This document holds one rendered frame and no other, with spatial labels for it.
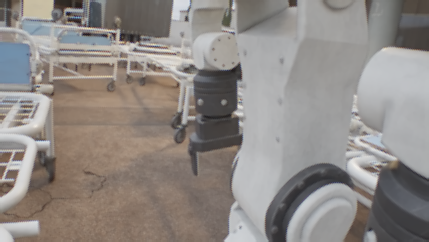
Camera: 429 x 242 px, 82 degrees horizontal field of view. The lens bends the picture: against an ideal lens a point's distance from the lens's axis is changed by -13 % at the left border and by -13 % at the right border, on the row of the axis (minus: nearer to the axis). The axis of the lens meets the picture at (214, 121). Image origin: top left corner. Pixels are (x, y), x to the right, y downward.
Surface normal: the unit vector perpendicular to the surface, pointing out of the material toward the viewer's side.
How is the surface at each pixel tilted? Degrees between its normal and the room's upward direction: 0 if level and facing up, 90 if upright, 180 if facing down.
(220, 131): 90
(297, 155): 90
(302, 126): 90
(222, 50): 90
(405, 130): 102
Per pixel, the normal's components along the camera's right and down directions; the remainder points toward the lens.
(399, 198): -0.72, -0.58
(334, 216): 0.35, 0.30
